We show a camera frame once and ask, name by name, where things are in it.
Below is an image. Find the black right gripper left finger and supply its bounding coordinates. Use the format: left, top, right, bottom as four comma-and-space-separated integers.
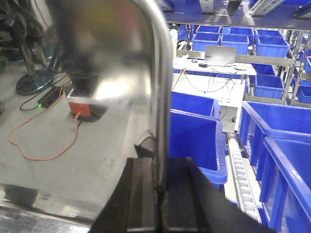
90, 157, 158, 233

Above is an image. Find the orange cable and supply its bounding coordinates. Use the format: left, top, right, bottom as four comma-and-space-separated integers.
8, 75, 83, 161

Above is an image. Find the silver laptop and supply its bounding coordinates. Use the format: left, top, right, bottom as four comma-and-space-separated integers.
204, 46, 238, 67

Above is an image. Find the white roller track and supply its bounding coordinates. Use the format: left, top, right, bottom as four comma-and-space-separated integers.
228, 138, 262, 223

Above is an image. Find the white table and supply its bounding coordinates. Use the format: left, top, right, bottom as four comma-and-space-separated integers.
172, 58, 256, 133

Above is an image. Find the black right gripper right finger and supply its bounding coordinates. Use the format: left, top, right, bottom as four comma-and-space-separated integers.
161, 157, 272, 233

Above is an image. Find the blue round stand base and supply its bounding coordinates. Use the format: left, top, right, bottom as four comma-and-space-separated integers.
16, 69, 54, 96

